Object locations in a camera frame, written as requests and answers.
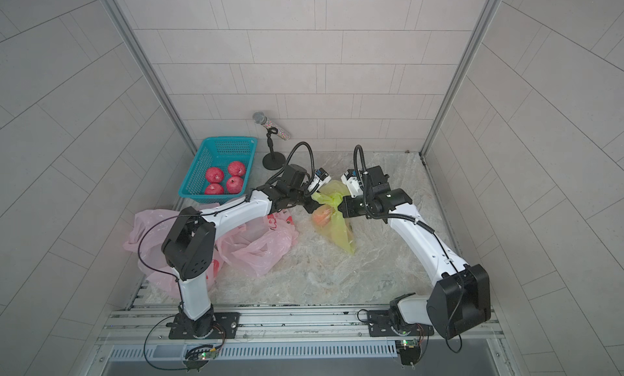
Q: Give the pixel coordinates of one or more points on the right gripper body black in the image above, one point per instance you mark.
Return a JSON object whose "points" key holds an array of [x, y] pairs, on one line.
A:
{"points": [[356, 206]]}

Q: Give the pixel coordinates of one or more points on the red apple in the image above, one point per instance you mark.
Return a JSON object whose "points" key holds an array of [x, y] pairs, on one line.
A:
{"points": [[214, 175], [237, 169], [214, 189], [234, 185]]}

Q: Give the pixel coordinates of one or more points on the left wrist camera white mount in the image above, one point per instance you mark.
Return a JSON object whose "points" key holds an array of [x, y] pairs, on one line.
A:
{"points": [[321, 178]]}

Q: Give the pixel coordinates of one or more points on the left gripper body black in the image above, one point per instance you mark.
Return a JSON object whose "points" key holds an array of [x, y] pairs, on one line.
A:
{"points": [[309, 203]]}

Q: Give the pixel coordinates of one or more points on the circuit board with cables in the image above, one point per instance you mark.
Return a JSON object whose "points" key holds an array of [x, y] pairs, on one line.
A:
{"points": [[197, 358], [409, 352]]}

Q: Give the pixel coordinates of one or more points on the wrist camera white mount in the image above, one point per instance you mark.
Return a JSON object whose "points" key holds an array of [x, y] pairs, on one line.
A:
{"points": [[351, 181], [321, 178]]}

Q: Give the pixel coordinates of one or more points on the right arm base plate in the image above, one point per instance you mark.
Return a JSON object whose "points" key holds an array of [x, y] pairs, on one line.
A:
{"points": [[387, 323]]}

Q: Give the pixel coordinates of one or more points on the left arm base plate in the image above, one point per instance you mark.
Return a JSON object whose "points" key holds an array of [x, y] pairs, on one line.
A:
{"points": [[212, 326]]}

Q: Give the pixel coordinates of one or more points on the pink plastic bag back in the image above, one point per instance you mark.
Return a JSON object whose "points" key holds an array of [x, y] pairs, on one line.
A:
{"points": [[257, 246]]}

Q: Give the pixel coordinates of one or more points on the microphone on black stand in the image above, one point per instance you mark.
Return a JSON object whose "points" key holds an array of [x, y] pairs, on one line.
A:
{"points": [[273, 160]]}

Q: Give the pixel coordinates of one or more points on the right circuit board with cables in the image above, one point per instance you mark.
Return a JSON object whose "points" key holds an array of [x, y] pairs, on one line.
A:
{"points": [[409, 352]]}

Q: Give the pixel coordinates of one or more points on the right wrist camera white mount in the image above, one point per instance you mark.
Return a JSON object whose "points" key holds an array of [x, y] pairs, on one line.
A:
{"points": [[351, 181]]}

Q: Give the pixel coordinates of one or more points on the aluminium rail frame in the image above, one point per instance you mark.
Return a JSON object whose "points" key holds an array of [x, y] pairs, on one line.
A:
{"points": [[290, 340]]}

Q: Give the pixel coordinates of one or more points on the left circuit board with cables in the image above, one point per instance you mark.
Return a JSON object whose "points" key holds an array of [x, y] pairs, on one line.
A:
{"points": [[197, 358]]}

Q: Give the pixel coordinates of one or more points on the yellow-green plastic bag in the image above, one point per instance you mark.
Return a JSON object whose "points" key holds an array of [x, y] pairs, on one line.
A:
{"points": [[328, 221]]}

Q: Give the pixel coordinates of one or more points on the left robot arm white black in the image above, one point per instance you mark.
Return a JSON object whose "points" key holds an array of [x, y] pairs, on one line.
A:
{"points": [[189, 245]]}

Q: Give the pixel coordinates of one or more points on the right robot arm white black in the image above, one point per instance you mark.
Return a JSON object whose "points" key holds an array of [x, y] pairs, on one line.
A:
{"points": [[460, 298]]}

